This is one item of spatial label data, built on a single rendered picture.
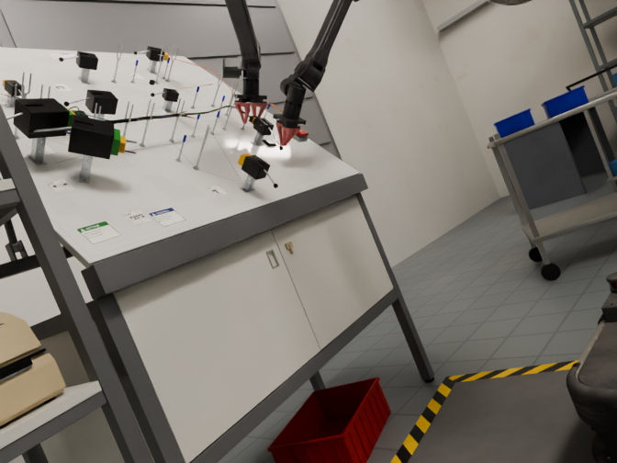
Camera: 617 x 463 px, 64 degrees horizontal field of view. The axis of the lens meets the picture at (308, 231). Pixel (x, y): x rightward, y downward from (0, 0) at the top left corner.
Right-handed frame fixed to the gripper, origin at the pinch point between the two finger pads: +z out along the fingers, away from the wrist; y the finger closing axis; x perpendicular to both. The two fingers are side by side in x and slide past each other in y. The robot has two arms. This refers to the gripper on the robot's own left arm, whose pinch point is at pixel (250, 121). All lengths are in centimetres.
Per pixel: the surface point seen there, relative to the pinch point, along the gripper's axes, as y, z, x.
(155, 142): 38.8, 6.0, 1.1
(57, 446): 80, 81, 17
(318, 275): 6, 46, 40
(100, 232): 73, 21, 35
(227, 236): 42, 26, 39
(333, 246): -8, 40, 35
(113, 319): 76, 37, 45
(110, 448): 77, 70, 41
